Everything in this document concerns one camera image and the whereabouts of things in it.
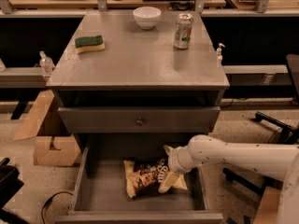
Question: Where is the black object bottom left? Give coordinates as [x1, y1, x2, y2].
[0, 158, 29, 224]

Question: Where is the green and yellow sponge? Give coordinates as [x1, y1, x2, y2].
[75, 35, 105, 54]

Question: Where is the wooden back workbench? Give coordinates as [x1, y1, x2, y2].
[0, 0, 299, 16]

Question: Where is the brown chip bag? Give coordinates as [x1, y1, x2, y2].
[123, 145, 188, 199]

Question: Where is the closed grey upper drawer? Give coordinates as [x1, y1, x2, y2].
[58, 106, 220, 133]

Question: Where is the black cable on floor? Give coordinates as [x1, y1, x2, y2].
[40, 190, 75, 224]

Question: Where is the grey wooden drawer cabinet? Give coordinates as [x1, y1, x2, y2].
[47, 10, 229, 146]

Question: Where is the clear sanitizer bottle left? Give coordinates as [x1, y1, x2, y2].
[39, 51, 55, 75]

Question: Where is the round metal drawer knob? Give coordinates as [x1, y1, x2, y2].
[135, 118, 144, 126]

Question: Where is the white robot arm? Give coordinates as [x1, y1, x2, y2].
[159, 134, 299, 224]

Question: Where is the black chair base right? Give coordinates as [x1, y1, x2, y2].
[222, 54, 299, 196]

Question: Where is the cardboard box bottom right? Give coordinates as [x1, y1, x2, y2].
[253, 187, 281, 224]

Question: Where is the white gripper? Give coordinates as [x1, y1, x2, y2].
[158, 147, 194, 193]

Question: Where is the cardboard box on floor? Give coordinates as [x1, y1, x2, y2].
[33, 136, 80, 166]

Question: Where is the open grey bottom drawer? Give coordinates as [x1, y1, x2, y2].
[54, 133, 222, 224]

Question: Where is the white pump bottle right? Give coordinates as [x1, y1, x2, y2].
[216, 43, 225, 66]

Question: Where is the silver soda can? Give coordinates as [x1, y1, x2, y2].
[174, 13, 193, 49]

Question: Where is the white ceramic bowl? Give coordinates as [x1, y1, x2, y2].
[133, 7, 162, 30]

